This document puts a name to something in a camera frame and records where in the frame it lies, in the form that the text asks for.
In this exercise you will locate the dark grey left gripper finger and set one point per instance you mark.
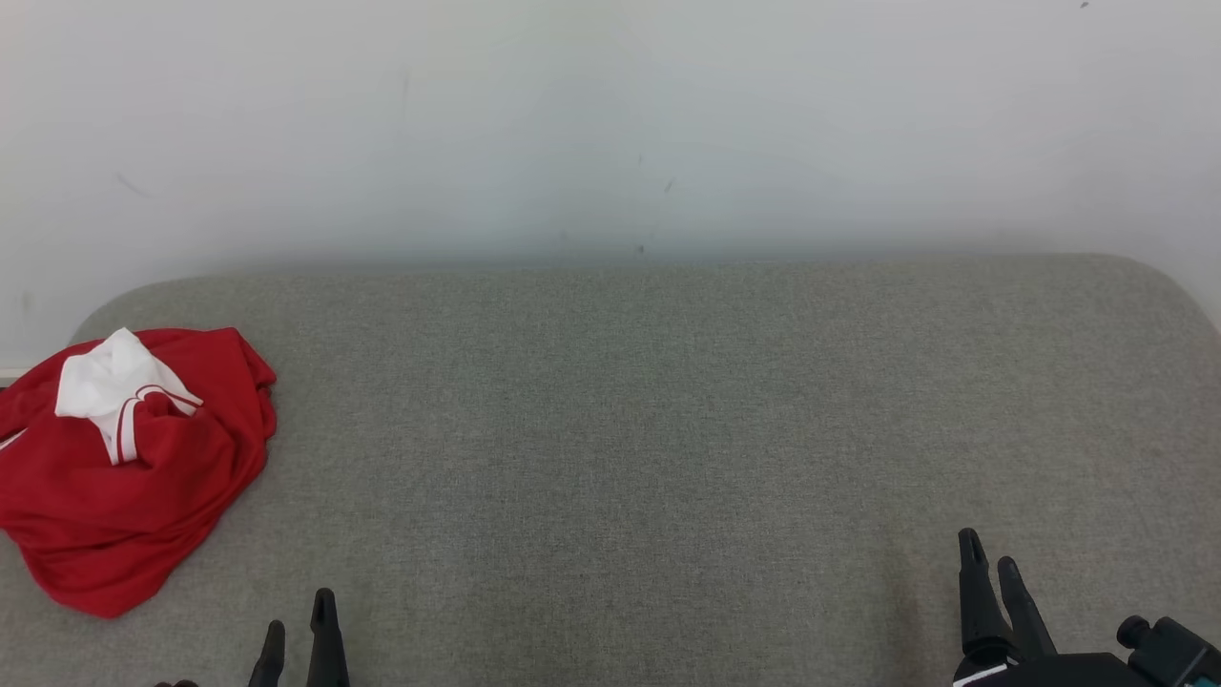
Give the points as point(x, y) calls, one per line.
point(326, 649)
point(270, 663)

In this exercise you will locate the grey fabric sofa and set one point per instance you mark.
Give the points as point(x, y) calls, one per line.
point(668, 429)

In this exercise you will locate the red basketball jersey number 23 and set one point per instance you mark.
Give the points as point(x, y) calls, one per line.
point(114, 534)

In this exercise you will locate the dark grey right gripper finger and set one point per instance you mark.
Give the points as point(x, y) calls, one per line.
point(978, 611)
point(1025, 620)

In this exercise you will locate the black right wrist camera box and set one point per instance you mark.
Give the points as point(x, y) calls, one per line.
point(1178, 654)

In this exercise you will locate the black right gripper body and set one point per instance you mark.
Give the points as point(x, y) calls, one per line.
point(1059, 673)

